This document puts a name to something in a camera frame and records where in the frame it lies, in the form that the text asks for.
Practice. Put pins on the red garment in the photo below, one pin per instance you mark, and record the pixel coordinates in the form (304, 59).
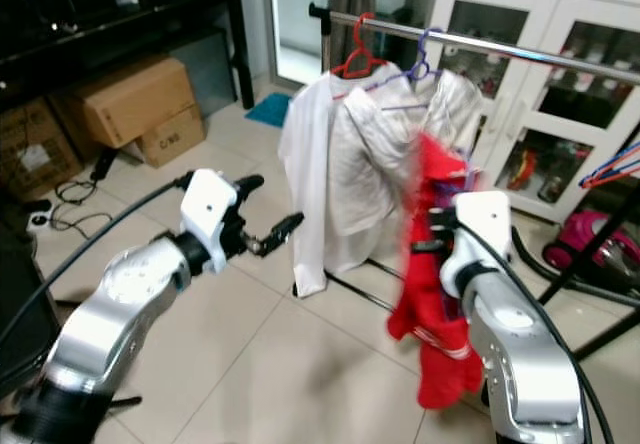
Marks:
(435, 304)

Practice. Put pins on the small brown cardboard box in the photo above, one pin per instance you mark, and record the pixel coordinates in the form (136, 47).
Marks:
(175, 139)

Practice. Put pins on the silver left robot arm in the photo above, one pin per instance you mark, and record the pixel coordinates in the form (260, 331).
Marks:
(120, 304)

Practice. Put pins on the large brown cardboard box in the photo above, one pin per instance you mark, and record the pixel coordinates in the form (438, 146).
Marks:
(130, 94)

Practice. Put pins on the chrome clothes rack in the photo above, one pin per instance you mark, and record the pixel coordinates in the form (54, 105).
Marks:
(510, 50)

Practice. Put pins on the black shelf unit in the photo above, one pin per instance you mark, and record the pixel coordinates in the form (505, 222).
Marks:
(242, 54)

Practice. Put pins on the teal floor mat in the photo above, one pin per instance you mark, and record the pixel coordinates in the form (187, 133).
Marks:
(270, 110)

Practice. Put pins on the red clothes hanger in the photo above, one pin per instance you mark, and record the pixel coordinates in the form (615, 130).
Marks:
(357, 62)
(622, 172)

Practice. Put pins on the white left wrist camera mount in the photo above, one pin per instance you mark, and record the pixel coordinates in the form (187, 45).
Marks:
(208, 209)

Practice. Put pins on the white power strip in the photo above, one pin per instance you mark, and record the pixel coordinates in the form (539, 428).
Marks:
(38, 216)

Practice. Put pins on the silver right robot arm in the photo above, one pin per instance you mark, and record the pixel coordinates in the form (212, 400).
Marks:
(520, 364)

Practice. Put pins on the white shirt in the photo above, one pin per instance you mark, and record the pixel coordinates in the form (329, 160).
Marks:
(305, 184)

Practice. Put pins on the purple clothes hanger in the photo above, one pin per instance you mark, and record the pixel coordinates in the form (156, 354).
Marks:
(422, 64)

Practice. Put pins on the blue clothes hanger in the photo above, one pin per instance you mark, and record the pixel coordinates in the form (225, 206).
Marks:
(622, 156)

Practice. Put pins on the pink vacuum cleaner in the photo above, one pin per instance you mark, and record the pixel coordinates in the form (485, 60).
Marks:
(585, 234)

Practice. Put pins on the white denim garment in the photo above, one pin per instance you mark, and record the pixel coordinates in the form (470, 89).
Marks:
(370, 164)

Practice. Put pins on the labelled brown cardboard box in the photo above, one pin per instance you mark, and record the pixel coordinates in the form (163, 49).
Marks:
(40, 154)

